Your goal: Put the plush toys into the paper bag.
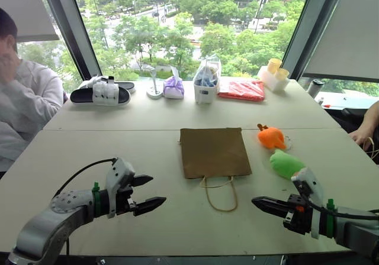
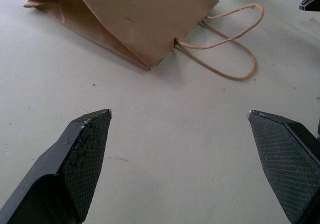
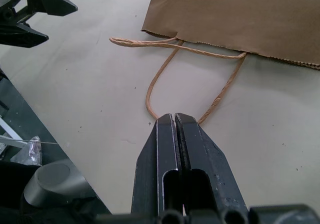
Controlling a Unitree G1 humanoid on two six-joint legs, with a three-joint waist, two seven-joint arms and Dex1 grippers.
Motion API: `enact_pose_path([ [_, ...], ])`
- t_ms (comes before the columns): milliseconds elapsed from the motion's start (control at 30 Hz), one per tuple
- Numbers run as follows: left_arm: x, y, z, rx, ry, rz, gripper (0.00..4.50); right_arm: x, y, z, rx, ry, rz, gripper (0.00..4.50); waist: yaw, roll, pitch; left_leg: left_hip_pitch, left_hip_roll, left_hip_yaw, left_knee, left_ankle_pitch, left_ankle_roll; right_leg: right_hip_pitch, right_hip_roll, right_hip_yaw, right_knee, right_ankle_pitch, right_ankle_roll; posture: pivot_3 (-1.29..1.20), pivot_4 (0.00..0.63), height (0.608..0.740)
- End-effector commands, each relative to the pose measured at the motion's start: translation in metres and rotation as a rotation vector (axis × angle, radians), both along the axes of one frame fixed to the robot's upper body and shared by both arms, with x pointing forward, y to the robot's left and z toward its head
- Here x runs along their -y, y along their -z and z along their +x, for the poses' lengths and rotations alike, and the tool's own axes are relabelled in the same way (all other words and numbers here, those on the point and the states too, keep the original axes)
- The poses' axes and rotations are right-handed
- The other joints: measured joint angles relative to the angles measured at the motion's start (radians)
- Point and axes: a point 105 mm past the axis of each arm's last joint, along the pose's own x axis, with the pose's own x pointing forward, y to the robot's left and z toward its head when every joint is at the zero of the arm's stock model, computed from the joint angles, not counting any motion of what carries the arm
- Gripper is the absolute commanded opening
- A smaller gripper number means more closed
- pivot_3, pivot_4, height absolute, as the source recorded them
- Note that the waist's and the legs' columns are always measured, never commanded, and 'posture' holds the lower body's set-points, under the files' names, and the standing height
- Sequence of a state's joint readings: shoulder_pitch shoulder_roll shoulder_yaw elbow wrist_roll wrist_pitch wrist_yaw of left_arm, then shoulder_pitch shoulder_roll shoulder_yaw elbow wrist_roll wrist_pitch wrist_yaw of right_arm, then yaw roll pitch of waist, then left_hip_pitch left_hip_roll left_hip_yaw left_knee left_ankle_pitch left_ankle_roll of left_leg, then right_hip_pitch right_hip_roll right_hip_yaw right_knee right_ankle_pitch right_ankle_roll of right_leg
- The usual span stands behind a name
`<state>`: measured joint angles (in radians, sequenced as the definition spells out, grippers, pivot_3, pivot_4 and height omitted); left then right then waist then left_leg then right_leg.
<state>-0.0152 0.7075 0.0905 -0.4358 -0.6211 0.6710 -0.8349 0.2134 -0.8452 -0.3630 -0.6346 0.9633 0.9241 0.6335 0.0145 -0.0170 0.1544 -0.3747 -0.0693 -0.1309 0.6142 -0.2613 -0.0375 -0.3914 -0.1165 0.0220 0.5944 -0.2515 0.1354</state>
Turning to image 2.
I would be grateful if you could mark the brown paper bag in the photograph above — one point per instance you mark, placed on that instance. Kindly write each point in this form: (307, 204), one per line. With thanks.
(140, 21)

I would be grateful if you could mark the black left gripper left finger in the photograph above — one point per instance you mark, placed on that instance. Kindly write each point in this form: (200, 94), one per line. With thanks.
(62, 166)

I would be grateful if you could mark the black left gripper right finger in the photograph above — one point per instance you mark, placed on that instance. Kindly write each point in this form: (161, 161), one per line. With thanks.
(287, 164)

